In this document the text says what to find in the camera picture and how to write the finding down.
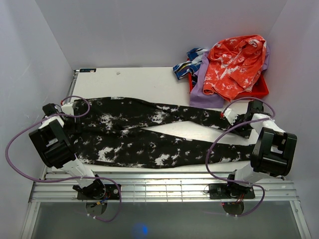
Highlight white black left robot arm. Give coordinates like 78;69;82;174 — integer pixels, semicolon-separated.
29;104;107;199

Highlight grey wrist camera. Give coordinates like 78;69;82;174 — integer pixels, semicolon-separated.
61;102;74;116
220;108;239;125

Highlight blue label sticker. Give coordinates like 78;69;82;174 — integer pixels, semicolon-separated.
79;68;96;73

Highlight orange white tie-dye garment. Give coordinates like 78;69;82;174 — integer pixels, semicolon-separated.
203;35;267;101

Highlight red plastic bin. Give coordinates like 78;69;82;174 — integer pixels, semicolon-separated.
187;73;269;99

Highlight black white tie-dye trousers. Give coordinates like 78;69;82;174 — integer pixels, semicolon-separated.
70;97;254;169

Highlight lilac purple garment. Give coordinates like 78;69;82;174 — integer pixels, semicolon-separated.
189;44;271;109

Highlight aluminium table frame rails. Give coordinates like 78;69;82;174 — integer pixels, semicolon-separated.
30;67;299;203

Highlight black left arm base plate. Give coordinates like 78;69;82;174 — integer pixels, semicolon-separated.
76;183;122;217

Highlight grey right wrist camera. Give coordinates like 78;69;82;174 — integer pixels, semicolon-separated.
220;108;239;125

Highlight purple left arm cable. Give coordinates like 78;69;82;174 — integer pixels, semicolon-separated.
4;96;123;223

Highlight blue white patterned garment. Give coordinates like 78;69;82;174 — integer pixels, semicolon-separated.
172;48;208;80

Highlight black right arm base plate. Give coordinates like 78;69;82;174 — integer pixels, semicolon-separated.
204;183;255;216

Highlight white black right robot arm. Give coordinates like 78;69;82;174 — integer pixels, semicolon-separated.
223;100;297;198

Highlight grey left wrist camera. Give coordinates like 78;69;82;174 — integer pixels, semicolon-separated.
61;102;74;116

